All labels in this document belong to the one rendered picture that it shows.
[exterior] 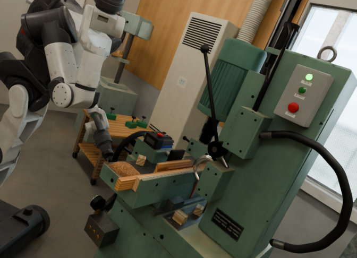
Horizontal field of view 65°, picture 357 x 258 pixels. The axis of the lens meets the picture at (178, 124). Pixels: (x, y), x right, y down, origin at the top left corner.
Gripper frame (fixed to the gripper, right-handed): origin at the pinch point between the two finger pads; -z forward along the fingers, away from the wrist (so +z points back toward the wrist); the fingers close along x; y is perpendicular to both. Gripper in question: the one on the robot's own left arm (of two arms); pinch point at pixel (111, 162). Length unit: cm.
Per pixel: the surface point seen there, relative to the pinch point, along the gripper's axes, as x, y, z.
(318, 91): 75, 66, -32
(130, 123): -106, 21, 68
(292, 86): 72, 62, -27
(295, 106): 71, 60, -32
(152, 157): 25.4, 19.1, -14.8
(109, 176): 39.9, 0.9, -19.2
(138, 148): 21.8, 15.3, -7.1
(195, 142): 31, 38, -18
